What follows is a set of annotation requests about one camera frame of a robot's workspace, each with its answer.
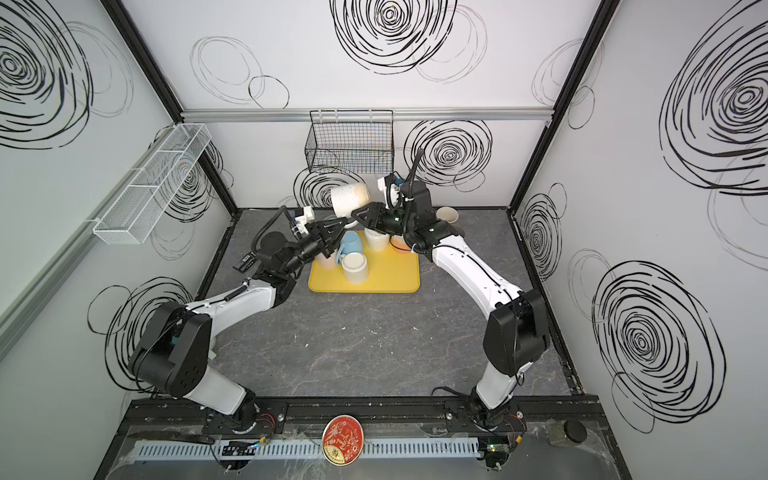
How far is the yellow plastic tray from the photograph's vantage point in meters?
0.98

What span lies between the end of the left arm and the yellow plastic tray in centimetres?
24

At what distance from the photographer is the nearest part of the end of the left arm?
0.64m
